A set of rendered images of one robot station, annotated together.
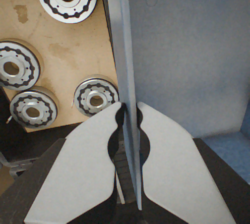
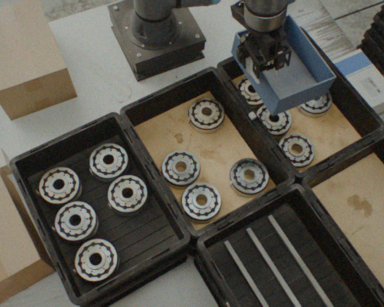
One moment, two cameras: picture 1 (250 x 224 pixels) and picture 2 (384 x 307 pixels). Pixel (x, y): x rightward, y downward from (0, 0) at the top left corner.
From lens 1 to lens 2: 0.97 m
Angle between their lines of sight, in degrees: 52
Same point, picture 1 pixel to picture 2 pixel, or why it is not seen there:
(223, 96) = (299, 79)
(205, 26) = not seen: hidden behind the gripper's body
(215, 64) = (285, 69)
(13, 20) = (174, 143)
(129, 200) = not seen: outside the picture
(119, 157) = (303, 251)
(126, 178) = (331, 287)
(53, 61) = (205, 162)
